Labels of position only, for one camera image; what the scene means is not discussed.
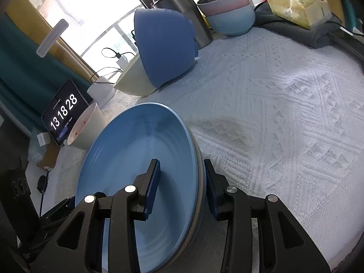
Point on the black tablet with clock display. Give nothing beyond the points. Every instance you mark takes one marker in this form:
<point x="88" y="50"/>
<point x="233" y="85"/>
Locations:
<point x="64" y="111"/>

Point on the teal curtain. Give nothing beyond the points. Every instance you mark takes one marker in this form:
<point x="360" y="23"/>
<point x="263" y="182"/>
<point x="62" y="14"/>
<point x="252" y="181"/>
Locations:
<point x="348" y="11"/>
<point x="22" y="76"/>

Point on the small white box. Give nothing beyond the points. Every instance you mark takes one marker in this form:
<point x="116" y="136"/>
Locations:
<point x="43" y="139"/>

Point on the pale pink bowl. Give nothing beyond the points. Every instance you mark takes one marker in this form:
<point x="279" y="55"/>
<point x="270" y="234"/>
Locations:
<point x="227" y="9"/>

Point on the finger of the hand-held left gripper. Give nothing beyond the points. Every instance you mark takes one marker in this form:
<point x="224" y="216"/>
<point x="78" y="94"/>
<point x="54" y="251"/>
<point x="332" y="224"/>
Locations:
<point x="57" y="210"/>

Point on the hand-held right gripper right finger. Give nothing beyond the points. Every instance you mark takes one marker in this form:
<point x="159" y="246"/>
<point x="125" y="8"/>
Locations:
<point x="212" y="187"/>

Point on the pink dotted bowl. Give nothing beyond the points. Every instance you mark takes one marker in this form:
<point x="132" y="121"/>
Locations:
<point x="88" y="128"/>

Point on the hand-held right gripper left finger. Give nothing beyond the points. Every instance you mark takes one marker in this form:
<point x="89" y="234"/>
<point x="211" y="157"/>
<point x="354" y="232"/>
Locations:
<point x="152" y="187"/>

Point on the cardboard box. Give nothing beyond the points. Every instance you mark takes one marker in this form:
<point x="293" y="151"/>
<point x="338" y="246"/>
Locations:
<point x="49" y="155"/>

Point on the white textured tablecloth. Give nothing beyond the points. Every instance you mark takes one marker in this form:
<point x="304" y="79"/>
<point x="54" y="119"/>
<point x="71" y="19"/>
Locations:
<point x="284" y="119"/>

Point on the stainless steel thermos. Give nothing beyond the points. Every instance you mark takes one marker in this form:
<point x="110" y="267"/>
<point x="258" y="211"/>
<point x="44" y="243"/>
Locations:
<point x="182" y="8"/>

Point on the white desk lamp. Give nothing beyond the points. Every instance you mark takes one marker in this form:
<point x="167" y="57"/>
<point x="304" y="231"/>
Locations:
<point x="52" y="38"/>

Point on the clear plastic bag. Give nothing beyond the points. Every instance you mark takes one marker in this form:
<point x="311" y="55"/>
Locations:
<point x="34" y="148"/>

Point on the cream bowl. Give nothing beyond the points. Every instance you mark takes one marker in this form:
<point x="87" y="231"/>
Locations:
<point x="133" y="79"/>

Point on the yellow tissue pack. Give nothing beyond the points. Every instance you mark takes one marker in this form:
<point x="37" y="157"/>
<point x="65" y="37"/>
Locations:
<point x="295" y="8"/>

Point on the blue plate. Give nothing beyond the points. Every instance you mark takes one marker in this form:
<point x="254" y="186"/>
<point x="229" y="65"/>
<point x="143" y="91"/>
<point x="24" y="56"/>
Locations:
<point x="128" y="153"/>
<point x="200" y="227"/>

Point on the black round disc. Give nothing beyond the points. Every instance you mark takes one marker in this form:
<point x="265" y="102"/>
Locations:
<point x="42" y="184"/>

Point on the light blue bowl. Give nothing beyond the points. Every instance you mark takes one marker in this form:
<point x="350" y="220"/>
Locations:
<point x="230" y="22"/>

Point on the grey towel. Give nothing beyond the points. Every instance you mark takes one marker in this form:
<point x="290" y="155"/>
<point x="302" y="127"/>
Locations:
<point x="312" y="38"/>

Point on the white charger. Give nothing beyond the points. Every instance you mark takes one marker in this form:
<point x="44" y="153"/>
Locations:
<point x="122" y="62"/>

